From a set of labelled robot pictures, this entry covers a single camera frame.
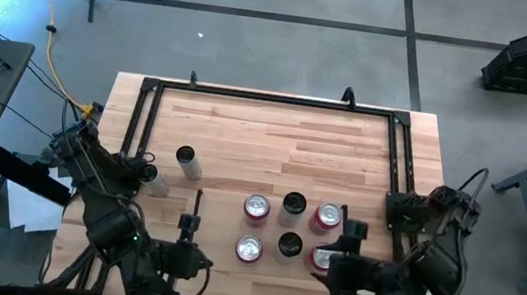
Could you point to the black table edge clamp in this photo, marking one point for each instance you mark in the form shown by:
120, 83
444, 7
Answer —
348, 97
193, 79

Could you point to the white paper sheet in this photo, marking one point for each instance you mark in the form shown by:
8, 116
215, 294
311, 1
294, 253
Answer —
29, 209

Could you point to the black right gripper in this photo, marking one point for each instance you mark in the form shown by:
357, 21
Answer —
353, 279

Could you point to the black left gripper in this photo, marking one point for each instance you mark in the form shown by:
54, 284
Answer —
186, 261

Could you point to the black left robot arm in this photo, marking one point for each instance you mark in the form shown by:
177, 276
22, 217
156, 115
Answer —
108, 224

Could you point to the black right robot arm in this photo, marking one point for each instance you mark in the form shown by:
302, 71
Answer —
435, 269

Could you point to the black aluminium table frame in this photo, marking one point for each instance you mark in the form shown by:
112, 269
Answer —
274, 98

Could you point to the red Fanta soda can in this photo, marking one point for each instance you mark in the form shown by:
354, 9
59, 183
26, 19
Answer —
256, 206
322, 261
328, 215
249, 248

